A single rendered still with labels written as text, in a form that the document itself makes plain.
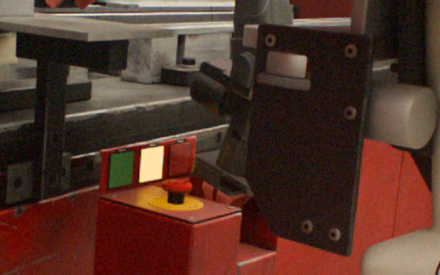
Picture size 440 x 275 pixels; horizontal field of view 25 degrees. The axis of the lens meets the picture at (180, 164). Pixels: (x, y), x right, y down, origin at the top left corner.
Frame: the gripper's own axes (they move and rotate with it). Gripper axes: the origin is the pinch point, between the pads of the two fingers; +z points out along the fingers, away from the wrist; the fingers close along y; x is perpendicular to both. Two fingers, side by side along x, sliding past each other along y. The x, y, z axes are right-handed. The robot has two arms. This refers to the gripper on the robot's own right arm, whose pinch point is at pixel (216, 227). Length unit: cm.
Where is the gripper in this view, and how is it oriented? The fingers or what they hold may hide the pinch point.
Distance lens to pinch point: 135.9
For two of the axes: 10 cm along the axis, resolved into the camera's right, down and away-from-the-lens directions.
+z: -2.9, 8.9, 3.5
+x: -6.2, 1.1, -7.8
